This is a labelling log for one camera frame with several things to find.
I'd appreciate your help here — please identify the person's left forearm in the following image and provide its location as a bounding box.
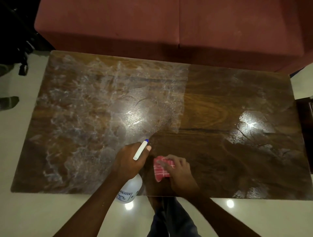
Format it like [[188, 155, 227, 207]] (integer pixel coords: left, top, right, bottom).
[[52, 171, 127, 237]]

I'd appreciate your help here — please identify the person's left hand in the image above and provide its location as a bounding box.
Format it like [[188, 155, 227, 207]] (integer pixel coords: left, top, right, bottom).
[[113, 142, 152, 179]]

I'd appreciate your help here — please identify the red fabric sofa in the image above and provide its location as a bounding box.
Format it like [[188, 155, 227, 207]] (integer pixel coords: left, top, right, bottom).
[[34, 0, 313, 75]]

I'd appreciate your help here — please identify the person's left foot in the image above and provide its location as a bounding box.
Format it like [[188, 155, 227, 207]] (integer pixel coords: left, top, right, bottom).
[[148, 196, 164, 215]]

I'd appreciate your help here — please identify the person's left jeans leg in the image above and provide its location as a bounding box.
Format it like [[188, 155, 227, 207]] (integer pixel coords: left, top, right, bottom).
[[146, 212, 170, 237]]

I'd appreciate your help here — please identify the black bag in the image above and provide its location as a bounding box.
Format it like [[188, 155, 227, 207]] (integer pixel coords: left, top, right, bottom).
[[0, 0, 55, 76]]

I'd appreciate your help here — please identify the person's right jeans leg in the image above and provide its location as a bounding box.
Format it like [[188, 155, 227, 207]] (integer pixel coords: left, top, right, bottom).
[[162, 197, 201, 237]]

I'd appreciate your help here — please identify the red checked cloth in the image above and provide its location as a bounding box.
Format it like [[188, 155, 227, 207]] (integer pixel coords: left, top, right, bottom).
[[153, 156, 176, 183]]

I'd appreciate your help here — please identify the person's jeans leg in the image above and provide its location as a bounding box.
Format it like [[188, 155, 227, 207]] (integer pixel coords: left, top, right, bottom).
[[146, 212, 170, 237], [162, 197, 201, 237]]

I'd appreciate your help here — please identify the clear spray bottle blue nozzle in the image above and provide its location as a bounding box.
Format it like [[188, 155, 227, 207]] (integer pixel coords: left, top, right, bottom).
[[115, 138, 150, 203]]

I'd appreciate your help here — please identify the brown marbled wooden table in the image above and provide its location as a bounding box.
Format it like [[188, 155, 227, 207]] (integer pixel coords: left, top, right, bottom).
[[10, 50, 313, 201]]

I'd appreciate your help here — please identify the dark wooden side table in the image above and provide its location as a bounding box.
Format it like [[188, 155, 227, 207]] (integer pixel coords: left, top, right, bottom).
[[296, 96, 313, 175]]

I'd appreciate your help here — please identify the person's right hand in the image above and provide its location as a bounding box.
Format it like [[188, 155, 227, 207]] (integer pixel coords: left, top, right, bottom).
[[162, 154, 201, 196]]

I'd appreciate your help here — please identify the dark grey floor object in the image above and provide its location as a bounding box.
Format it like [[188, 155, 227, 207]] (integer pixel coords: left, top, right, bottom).
[[0, 96, 20, 112]]

